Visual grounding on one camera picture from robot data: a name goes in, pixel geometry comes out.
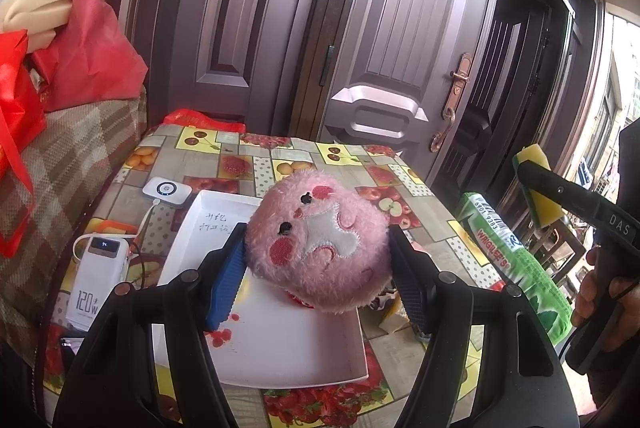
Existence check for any pink plush toy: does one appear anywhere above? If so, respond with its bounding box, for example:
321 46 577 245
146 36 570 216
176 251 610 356
244 169 392 313

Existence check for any yellow green sponge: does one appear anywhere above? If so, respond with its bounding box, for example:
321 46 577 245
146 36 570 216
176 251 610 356
512 143 563 229

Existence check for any right hand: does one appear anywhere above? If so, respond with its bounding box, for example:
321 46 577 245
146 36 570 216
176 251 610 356
570 245 640 352

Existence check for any smartphone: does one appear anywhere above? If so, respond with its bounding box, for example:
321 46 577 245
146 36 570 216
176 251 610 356
58 337 84 373

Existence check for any green Wrigley's plush pillow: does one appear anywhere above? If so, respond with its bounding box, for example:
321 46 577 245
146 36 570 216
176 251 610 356
456 192 572 346

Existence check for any white power bank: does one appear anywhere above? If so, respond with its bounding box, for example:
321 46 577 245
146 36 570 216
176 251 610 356
66 235 129 332

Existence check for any white cardboard tray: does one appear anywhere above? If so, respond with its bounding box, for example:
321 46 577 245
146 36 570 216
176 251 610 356
158 191 369 389

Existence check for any purple metal door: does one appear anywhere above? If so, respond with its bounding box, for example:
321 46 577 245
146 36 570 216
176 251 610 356
108 0 603 207

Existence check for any plaid sofa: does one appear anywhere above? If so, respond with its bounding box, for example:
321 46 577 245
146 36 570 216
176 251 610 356
1 94 146 365

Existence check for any red gift bag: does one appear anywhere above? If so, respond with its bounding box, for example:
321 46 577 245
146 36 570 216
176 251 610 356
1 29 46 258

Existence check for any red bag behind table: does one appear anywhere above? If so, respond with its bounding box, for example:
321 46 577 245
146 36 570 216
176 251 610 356
163 108 246 133

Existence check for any red plastic bag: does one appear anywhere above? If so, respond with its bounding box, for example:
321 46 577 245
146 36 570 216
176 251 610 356
32 0 148 113

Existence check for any white charging cable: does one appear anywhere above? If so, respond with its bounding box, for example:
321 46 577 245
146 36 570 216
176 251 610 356
72 198 162 260

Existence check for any copper door handle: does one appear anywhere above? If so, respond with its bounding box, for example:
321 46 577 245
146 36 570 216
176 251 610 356
430 52 473 153

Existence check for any white round wireless charger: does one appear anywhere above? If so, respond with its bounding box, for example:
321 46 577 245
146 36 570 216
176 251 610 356
142 177 192 206

